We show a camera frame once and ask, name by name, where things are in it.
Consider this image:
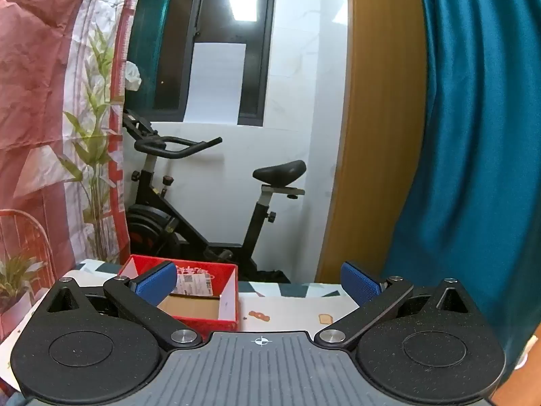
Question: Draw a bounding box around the black framed window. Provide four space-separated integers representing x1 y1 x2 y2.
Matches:
127 0 280 127

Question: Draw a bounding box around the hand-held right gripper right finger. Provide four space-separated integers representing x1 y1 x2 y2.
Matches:
315 261 483 352

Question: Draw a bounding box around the white paper sheet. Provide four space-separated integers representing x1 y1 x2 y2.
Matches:
185 42 247 125

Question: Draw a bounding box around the black exercise bike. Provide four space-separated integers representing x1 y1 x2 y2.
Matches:
122 110 307 284

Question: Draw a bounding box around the white plastic bag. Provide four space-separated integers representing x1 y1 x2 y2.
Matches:
124 61 142 91

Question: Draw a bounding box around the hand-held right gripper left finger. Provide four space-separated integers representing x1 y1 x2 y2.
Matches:
38 261 204 352

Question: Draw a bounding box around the red white plant print curtain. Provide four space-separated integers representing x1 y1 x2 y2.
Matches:
0 0 144 339

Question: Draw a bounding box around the teal curtain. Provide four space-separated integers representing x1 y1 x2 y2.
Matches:
380 0 541 373

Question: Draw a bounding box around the red strawberry print cardboard box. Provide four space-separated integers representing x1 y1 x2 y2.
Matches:
117 254 241 341

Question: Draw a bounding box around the wooden door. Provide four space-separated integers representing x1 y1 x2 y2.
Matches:
315 0 429 284

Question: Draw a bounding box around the dark green curtain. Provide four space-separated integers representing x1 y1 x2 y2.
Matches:
127 0 174 113

